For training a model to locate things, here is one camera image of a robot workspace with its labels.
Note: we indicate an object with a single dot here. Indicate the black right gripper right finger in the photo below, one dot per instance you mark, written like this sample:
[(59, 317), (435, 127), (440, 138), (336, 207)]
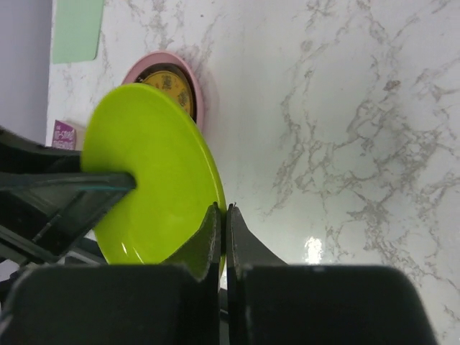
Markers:
[(273, 302)]

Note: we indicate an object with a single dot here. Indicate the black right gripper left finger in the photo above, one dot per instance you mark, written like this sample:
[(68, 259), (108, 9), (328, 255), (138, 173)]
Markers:
[(175, 302)]

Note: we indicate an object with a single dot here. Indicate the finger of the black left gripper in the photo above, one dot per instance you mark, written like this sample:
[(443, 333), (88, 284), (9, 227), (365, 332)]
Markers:
[(43, 216), (21, 155)]

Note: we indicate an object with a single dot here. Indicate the lime green plate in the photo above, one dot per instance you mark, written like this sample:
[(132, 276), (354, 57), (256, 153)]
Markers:
[(140, 130)]

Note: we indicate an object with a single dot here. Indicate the pink plate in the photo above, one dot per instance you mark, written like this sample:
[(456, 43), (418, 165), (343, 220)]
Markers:
[(168, 57)]

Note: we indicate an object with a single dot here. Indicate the yellow patterned plate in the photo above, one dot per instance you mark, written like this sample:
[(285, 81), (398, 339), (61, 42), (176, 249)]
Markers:
[(170, 79)]

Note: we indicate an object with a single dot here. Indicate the colourful booklet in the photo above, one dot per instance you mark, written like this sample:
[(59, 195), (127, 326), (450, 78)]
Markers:
[(64, 136)]

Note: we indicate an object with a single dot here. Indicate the green clipboard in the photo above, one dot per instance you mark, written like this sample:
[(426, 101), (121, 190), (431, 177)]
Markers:
[(76, 30)]

